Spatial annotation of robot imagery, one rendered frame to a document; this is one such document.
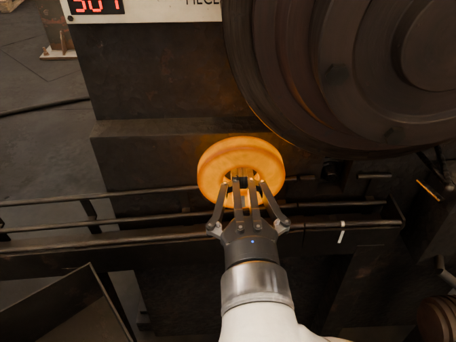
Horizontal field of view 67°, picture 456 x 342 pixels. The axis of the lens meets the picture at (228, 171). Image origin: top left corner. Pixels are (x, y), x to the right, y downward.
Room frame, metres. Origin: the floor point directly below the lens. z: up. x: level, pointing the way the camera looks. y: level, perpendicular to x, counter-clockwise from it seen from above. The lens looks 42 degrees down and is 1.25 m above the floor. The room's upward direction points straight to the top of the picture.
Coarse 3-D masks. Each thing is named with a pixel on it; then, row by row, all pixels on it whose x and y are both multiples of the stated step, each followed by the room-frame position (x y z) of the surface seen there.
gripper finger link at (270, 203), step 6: (264, 180) 0.41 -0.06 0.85; (264, 186) 0.40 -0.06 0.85; (258, 192) 0.41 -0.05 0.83; (264, 192) 0.39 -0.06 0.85; (270, 192) 0.39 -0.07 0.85; (264, 198) 0.38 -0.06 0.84; (270, 198) 0.37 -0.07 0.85; (264, 204) 0.38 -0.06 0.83; (270, 204) 0.36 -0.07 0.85; (276, 204) 0.36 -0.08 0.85; (270, 210) 0.36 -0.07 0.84; (276, 210) 0.35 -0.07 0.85; (270, 216) 0.36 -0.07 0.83; (276, 216) 0.34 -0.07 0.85; (282, 216) 0.34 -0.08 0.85; (282, 222) 0.33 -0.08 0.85; (288, 222) 0.33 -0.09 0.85
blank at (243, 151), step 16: (224, 144) 0.45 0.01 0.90; (240, 144) 0.45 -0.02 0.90; (256, 144) 0.45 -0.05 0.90; (208, 160) 0.44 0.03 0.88; (224, 160) 0.44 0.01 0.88; (240, 160) 0.44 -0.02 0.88; (256, 160) 0.44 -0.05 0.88; (272, 160) 0.44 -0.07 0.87; (208, 176) 0.44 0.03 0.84; (224, 176) 0.46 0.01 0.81; (256, 176) 0.46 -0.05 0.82; (272, 176) 0.44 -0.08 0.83; (208, 192) 0.44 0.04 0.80; (240, 192) 0.44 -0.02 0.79; (256, 192) 0.44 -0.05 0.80; (272, 192) 0.44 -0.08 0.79
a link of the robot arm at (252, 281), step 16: (240, 272) 0.23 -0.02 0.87; (256, 272) 0.23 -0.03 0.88; (272, 272) 0.23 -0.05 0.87; (224, 288) 0.22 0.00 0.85; (240, 288) 0.21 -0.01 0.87; (256, 288) 0.21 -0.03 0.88; (272, 288) 0.21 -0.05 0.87; (288, 288) 0.22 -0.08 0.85; (224, 304) 0.20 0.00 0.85; (240, 304) 0.19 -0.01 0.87; (288, 304) 0.20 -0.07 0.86
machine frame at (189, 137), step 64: (128, 64) 0.57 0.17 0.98; (192, 64) 0.57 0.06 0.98; (128, 128) 0.54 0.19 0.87; (192, 128) 0.54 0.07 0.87; (256, 128) 0.54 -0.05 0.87; (192, 192) 0.52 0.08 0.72; (320, 192) 0.54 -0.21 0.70; (384, 192) 0.54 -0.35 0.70; (320, 256) 0.53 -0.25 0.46; (384, 256) 0.54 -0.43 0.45; (192, 320) 0.51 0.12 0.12; (384, 320) 0.54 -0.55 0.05
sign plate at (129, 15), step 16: (64, 0) 0.54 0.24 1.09; (96, 0) 0.54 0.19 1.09; (112, 0) 0.54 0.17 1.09; (128, 0) 0.55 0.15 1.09; (144, 0) 0.55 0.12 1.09; (160, 0) 0.55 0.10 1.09; (176, 0) 0.55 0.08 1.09; (192, 0) 0.55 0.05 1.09; (208, 0) 0.55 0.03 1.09; (64, 16) 0.54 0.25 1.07; (80, 16) 0.54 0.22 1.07; (96, 16) 0.55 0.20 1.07; (112, 16) 0.55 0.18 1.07; (128, 16) 0.55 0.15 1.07; (144, 16) 0.55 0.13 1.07; (160, 16) 0.55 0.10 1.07; (176, 16) 0.55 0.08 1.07; (192, 16) 0.55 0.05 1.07; (208, 16) 0.55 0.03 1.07
